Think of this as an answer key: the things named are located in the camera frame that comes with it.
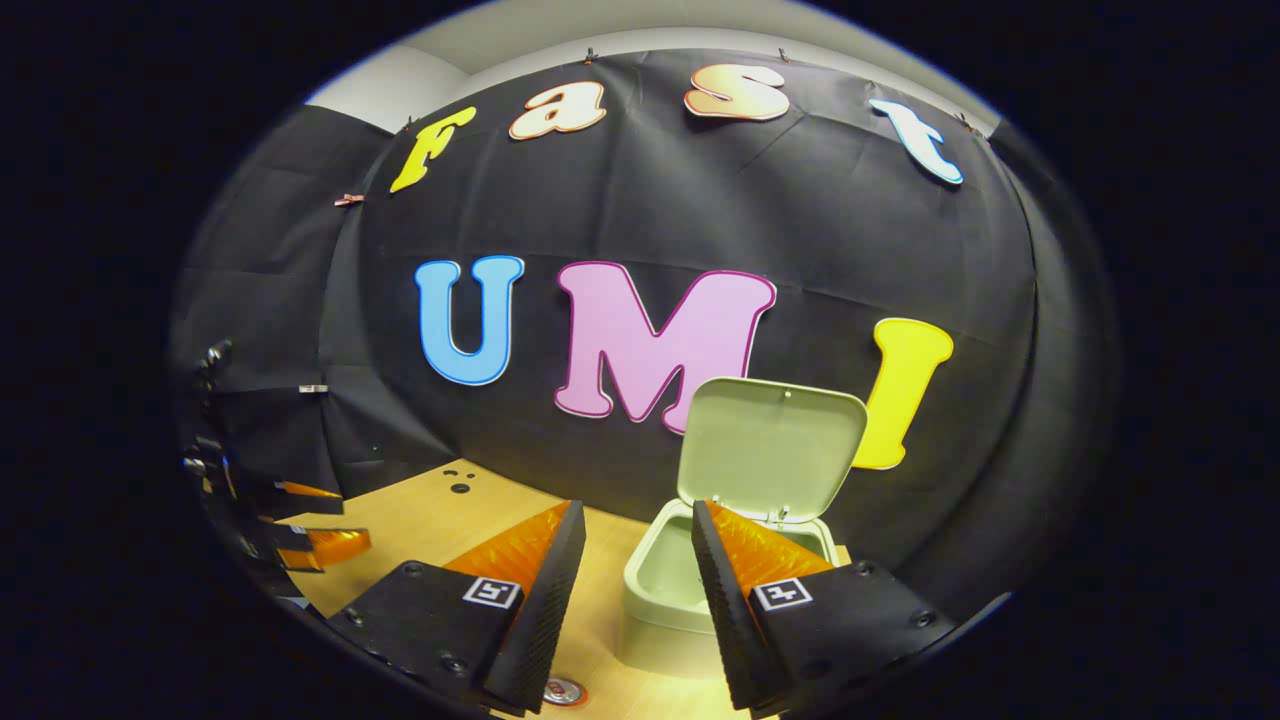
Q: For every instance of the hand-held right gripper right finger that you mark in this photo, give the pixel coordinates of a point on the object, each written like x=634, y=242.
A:
x=725, y=610

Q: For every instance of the black backdrop cloth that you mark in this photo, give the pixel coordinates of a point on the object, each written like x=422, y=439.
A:
x=640, y=200

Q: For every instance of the red pop can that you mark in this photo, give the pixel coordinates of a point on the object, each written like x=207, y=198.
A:
x=565, y=692

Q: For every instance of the wooden desktop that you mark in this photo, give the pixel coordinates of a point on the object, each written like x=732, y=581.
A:
x=420, y=530

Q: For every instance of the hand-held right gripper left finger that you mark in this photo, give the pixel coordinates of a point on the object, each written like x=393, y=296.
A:
x=540, y=620

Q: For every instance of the pale green desktop garbage bin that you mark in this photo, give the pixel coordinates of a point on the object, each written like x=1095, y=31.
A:
x=770, y=450

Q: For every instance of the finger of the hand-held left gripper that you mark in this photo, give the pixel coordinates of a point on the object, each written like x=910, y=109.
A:
x=305, y=493
x=335, y=547

